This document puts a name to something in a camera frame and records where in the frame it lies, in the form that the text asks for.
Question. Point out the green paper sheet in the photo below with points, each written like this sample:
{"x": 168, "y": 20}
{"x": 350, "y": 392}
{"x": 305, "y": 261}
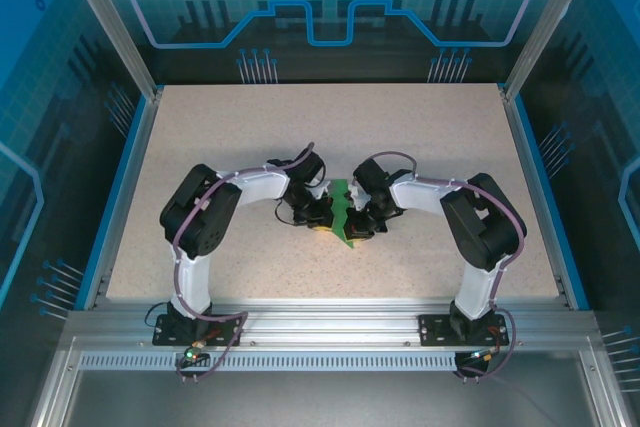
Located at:
{"x": 340, "y": 207}

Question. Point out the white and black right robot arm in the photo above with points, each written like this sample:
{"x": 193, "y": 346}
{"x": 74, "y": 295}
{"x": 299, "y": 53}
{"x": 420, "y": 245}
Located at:
{"x": 480, "y": 232}

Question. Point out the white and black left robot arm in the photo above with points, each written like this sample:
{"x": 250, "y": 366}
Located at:
{"x": 200, "y": 227}

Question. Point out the blue table edge strip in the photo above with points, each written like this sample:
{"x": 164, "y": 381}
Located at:
{"x": 131, "y": 147}
{"x": 533, "y": 147}

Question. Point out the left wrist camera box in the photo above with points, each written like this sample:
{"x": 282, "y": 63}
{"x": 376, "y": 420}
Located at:
{"x": 322, "y": 190}

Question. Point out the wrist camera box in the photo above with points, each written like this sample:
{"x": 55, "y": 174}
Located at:
{"x": 322, "y": 190}
{"x": 356, "y": 198}

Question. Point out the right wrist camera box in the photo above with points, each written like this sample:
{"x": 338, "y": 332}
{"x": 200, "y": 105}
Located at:
{"x": 356, "y": 198}

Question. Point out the aluminium mounting rail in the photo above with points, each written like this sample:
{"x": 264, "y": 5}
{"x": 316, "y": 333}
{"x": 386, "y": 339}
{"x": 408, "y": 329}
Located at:
{"x": 330, "y": 322}

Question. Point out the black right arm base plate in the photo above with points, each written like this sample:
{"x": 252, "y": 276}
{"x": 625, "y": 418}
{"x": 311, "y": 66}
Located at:
{"x": 432, "y": 329}

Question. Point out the aluminium side rail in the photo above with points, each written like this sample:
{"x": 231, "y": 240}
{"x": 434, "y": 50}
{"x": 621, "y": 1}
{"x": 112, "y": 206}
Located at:
{"x": 523, "y": 147}
{"x": 142, "y": 147}

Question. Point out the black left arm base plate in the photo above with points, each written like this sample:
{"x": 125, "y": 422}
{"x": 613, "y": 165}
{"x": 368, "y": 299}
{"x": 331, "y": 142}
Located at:
{"x": 167, "y": 334}

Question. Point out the aluminium frame post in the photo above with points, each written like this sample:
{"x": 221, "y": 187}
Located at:
{"x": 546, "y": 27}
{"x": 118, "y": 27}

